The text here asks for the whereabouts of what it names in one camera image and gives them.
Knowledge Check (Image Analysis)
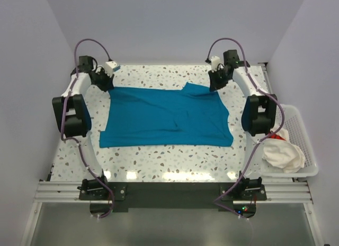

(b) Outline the blue polo t shirt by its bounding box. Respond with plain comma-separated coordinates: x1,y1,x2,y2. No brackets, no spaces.
99,83,234,148

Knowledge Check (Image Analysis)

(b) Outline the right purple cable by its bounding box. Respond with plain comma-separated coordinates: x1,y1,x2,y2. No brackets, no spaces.
205,37,286,212

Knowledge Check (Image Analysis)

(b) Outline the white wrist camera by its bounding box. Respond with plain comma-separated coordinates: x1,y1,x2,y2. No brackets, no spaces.
207,56,221,71
103,61,120,75

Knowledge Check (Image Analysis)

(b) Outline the purple cable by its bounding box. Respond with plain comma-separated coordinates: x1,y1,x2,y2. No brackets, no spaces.
60,39,115,217
205,37,286,212

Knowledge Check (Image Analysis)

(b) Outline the white plastic basket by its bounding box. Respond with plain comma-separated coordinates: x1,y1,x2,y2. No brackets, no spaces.
260,105,319,178

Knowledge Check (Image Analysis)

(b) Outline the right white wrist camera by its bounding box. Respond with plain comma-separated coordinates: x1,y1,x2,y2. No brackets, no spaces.
207,56,221,71

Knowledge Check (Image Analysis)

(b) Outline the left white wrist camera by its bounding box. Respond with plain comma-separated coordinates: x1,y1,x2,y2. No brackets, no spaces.
103,61,120,75

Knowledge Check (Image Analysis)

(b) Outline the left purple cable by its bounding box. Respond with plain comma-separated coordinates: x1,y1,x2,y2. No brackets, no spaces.
60,39,115,217

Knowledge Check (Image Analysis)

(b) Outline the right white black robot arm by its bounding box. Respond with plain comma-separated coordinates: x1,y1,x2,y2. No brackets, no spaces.
206,50,276,200

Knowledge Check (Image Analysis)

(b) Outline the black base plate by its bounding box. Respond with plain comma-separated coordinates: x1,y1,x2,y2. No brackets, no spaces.
77,179,267,217

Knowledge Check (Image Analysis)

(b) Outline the red white garment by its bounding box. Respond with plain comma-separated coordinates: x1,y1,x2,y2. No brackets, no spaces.
270,128,290,142

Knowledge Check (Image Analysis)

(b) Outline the aluminium rail frame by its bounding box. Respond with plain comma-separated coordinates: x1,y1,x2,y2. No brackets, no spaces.
20,177,325,245

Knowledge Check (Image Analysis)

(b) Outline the white t shirt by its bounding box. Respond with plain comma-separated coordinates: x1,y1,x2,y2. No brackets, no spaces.
263,139,306,174

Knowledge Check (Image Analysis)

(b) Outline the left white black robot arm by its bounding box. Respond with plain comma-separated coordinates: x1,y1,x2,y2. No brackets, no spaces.
52,56,114,199

